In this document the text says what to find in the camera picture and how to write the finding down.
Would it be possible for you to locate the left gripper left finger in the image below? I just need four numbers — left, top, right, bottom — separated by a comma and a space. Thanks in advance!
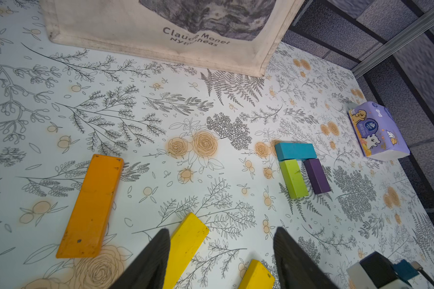
110, 229, 171, 289

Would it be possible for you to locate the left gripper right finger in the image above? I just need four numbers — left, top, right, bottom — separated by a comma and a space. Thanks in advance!
273, 227, 337, 289

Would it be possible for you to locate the green block small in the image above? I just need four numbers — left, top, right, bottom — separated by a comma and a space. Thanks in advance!
279, 160, 309, 199

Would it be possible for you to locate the purple block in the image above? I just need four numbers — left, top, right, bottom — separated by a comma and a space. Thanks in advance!
303, 158, 331, 195

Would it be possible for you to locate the teal block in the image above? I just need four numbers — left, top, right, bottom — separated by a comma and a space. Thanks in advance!
274, 142, 317, 161

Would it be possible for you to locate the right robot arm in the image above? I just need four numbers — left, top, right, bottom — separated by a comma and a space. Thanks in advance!
347, 252, 419, 289

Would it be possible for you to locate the small yellow block right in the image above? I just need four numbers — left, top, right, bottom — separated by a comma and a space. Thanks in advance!
238, 260, 275, 289

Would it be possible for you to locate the long yellow block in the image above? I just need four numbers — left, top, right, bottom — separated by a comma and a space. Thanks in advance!
163, 213, 210, 289

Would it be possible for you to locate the orange long block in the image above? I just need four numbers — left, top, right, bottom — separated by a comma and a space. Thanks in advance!
55, 154, 124, 259

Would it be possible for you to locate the purple tissue pack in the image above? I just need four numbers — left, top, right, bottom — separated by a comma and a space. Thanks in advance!
348, 101, 411, 161

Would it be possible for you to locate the beige canvas tote bag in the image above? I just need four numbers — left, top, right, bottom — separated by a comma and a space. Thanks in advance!
40, 0, 302, 77

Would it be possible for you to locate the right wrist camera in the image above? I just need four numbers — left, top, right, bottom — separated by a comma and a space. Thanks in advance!
393, 260, 419, 282

